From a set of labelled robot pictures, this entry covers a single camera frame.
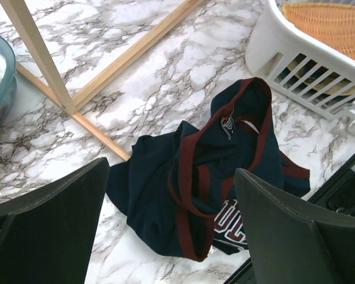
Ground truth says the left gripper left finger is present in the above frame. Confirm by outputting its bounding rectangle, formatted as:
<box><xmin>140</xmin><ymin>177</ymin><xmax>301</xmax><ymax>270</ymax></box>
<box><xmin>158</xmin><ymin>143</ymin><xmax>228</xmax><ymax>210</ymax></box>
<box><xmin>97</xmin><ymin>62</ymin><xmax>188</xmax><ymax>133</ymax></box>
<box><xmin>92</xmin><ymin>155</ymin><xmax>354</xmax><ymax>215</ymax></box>
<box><xmin>0</xmin><ymin>158</ymin><xmax>109</xmax><ymax>283</ymax></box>

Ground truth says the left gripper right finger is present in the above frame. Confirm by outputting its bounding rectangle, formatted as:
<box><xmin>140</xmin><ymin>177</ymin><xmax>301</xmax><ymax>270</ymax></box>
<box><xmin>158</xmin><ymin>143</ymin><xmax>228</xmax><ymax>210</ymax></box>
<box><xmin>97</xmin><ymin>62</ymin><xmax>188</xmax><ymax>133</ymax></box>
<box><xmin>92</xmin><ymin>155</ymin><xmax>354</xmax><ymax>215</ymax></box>
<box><xmin>234</xmin><ymin>169</ymin><xmax>355</xmax><ymax>283</ymax></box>

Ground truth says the navy maroon tank top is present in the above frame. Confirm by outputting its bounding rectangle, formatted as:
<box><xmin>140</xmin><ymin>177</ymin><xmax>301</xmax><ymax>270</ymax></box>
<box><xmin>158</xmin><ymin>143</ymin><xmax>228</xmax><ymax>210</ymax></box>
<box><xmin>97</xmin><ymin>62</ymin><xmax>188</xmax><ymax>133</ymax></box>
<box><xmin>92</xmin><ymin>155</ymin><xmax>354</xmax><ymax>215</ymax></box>
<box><xmin>106</xmin><ymin>78</ymin><xmax>310</xmax><ymax>262</ymax></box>

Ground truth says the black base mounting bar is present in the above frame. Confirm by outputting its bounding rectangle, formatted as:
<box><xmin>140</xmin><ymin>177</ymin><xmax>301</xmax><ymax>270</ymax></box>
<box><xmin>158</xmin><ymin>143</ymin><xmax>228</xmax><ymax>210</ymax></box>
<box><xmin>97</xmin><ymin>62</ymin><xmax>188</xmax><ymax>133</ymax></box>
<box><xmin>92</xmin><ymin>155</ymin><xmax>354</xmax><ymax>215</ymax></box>
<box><xmin>224</xmin><ymin>141</ymin><xmax>355</xmax><ymax>284</ymax></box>

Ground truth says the wooden clothes rack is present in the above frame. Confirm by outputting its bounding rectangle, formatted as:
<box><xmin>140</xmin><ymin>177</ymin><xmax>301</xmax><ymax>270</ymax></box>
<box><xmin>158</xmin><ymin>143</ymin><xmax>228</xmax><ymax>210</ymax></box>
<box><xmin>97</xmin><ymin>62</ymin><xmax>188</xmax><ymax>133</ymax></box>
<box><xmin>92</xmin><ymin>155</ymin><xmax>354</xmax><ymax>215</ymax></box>
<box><xmin>0</xmin><ymin>1</ymin><xmax>199</xmax><ymax>160</ymax></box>

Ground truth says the white laundry basket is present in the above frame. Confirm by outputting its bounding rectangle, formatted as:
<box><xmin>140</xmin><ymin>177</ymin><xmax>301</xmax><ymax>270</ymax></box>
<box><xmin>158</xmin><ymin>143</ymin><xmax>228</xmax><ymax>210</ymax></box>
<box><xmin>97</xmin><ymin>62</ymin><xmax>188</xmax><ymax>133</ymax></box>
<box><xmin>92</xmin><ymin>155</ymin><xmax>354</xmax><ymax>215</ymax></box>
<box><xmin>245</xmin><ymin>1</ymin><xmax>355</xmax><ymax>135</ymax></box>

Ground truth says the wicker woven hat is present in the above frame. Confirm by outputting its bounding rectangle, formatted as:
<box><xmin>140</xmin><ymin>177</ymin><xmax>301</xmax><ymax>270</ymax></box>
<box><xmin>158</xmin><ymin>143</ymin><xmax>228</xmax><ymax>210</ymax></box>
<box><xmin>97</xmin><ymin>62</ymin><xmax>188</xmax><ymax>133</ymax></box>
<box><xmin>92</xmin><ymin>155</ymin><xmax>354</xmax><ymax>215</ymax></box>
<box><xmin>282</xmin><ymin>2</ymin><xmax>355</xmax><ymax>61</ymax></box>

